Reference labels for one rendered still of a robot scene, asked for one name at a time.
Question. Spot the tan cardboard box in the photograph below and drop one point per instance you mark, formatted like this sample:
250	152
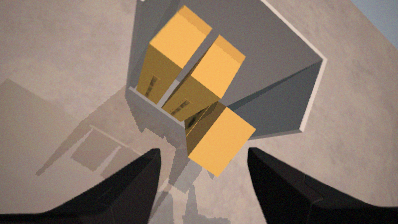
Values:
214	135
206	82

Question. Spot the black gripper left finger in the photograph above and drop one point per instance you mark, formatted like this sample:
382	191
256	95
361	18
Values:
125	198

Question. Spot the grey open bin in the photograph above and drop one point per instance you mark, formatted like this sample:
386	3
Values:
275	86

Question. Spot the yellow rectangular box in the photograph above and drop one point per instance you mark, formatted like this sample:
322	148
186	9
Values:
169	51

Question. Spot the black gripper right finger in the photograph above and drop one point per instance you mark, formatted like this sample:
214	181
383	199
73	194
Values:
289	196

